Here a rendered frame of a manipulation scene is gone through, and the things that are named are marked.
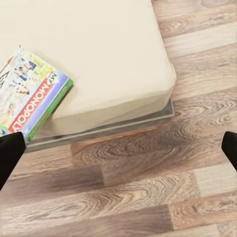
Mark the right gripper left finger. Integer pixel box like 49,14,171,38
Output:
0,131,26,190

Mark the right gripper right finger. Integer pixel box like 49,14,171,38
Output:
221,131,237,171

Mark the board game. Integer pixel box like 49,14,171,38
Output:
0,45,74,147

